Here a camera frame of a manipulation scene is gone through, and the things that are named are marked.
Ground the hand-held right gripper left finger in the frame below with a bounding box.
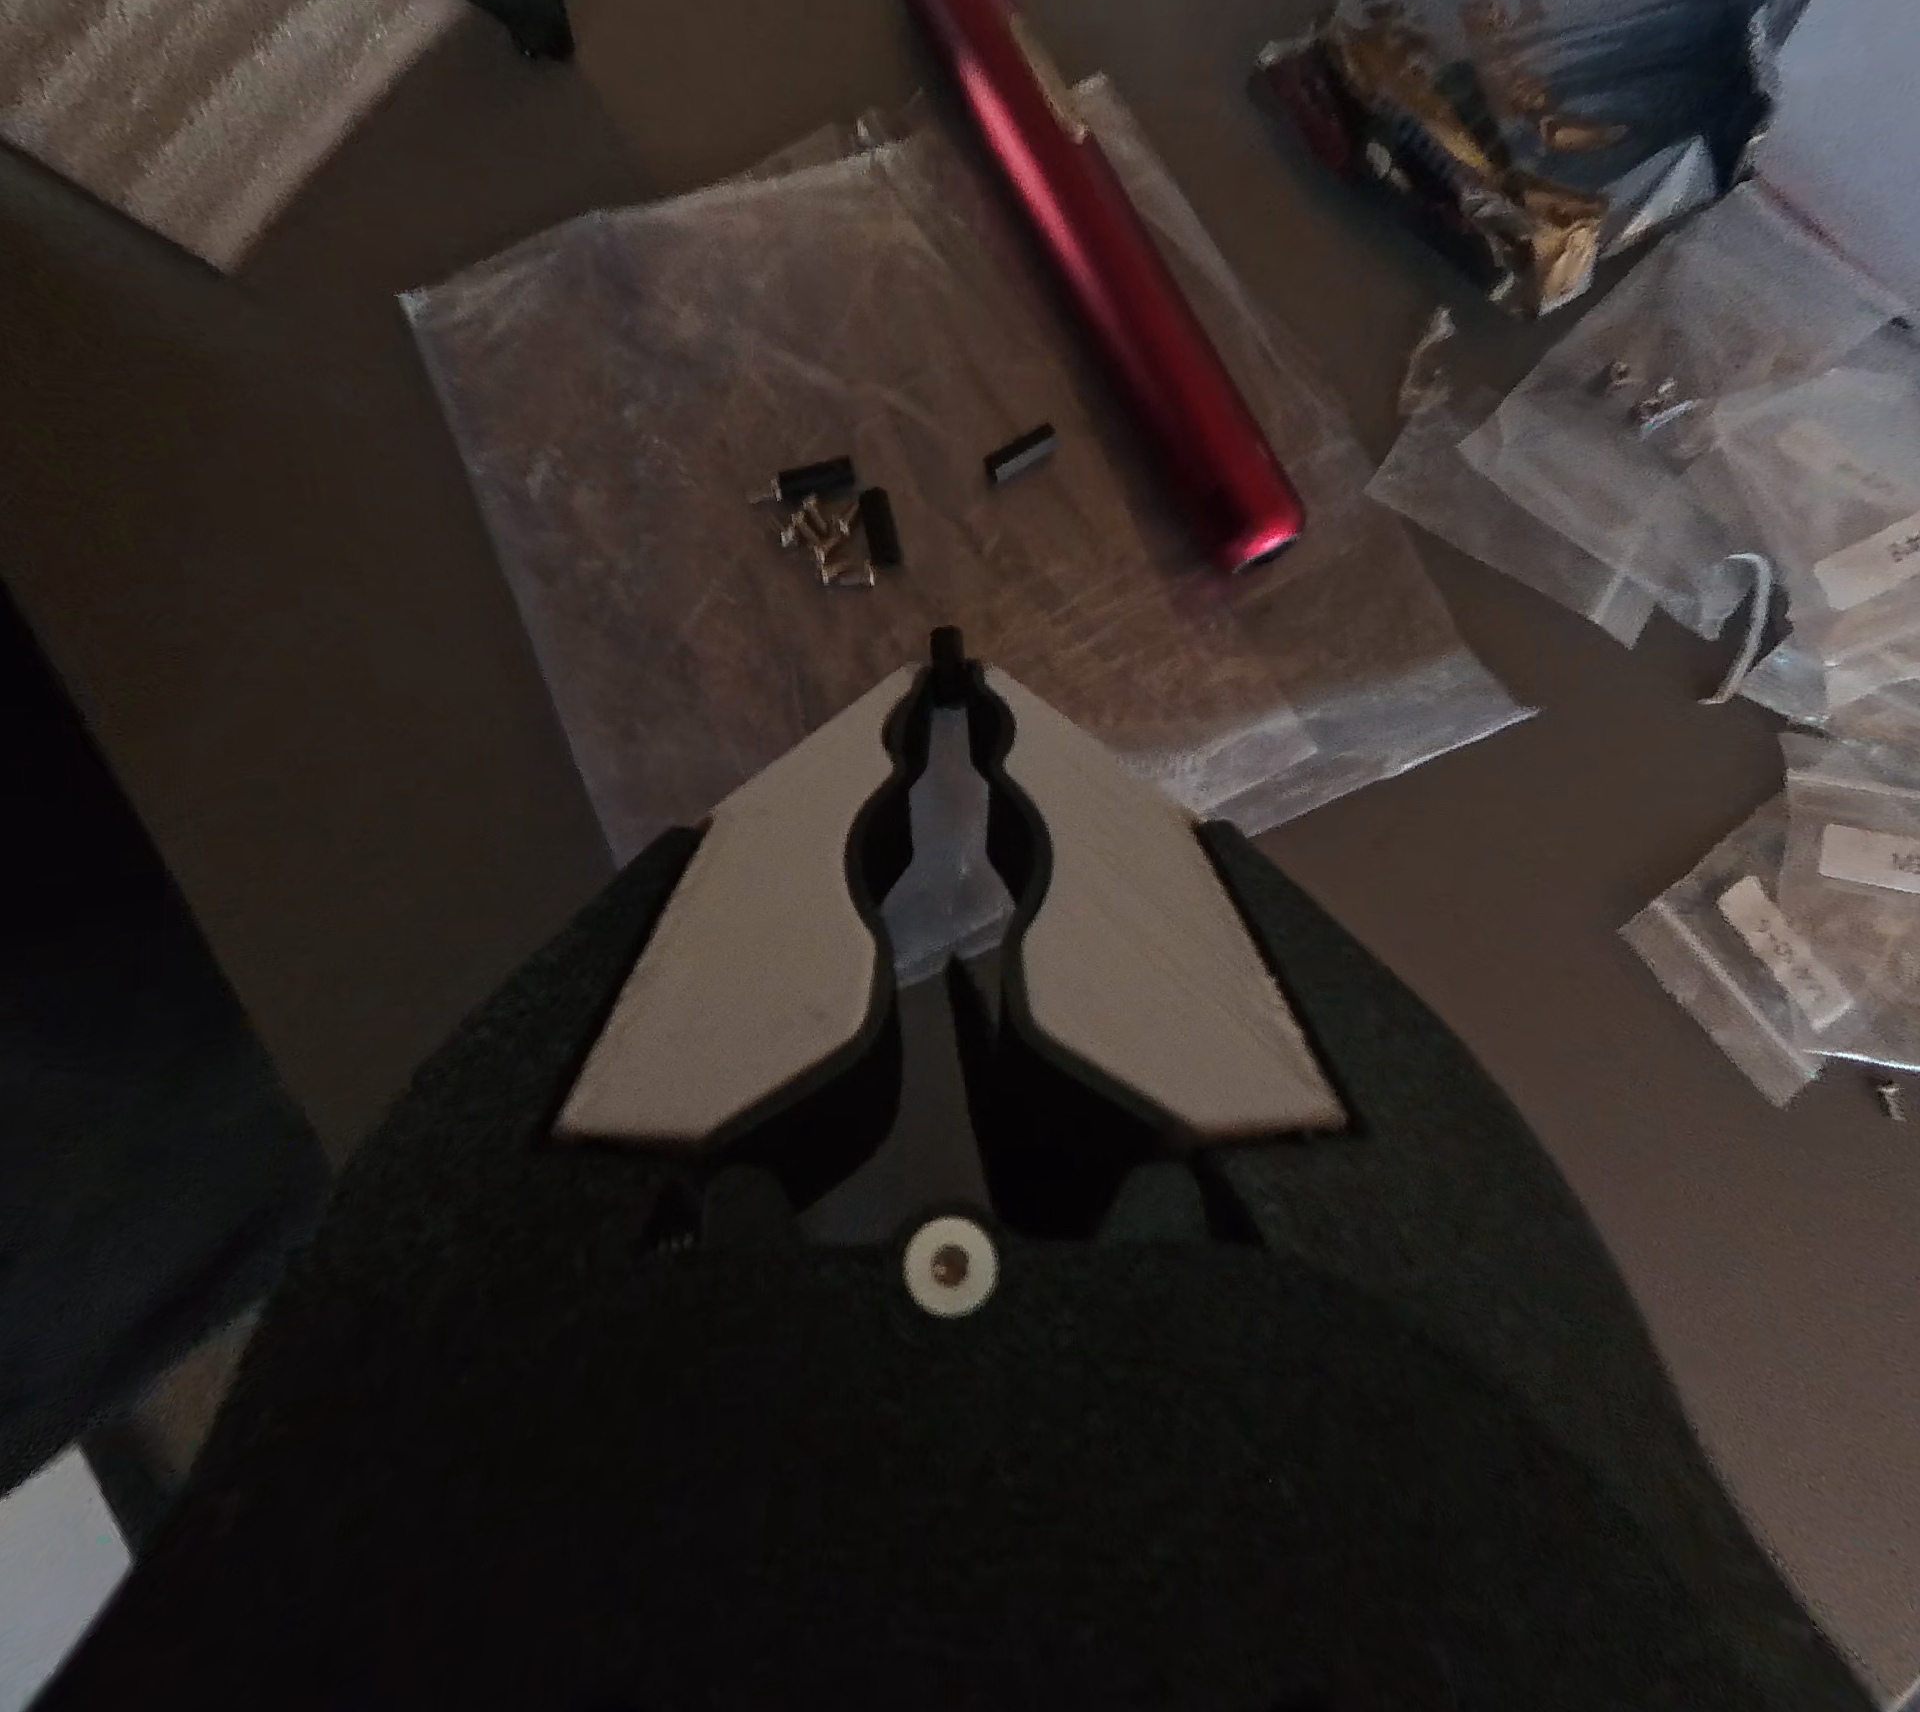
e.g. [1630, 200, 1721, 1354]
[553, 666, 949, 1153]

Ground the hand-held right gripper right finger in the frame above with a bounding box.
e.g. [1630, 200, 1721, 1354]
[961, 666, 1351, 1153]

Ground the cluster of small screws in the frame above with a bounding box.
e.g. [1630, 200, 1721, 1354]
[754, 488, 880, 593]

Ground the large clear zip bag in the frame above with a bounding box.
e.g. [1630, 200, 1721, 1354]
[396, 69, 1544, 867]

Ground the pile of clear parts bags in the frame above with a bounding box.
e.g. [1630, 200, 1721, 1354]
[1364, 182, 1920, 1115]

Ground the red screwdriver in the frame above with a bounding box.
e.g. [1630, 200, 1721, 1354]
[863, 0, 1311, 579]

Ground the silver foil bag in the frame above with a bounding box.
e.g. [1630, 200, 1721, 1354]
[1253, 0, 1824, 321]

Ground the white foam sheet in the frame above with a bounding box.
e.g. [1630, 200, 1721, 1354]
[0, 0, 468, 275]

